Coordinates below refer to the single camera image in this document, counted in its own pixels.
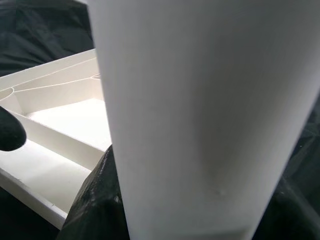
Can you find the white tapered plastic table leg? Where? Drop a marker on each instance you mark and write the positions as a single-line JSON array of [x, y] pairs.
[[200, 100]]

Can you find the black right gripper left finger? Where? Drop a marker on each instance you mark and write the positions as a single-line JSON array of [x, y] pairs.
[[100, 200]]

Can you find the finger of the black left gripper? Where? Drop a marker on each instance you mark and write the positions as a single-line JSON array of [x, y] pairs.
[[11, 132]]

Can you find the white ribbed plastic table top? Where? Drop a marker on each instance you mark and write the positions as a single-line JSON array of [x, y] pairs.
[[62, 125]]

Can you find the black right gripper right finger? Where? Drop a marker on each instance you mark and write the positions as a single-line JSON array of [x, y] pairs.
[[295, 215]]

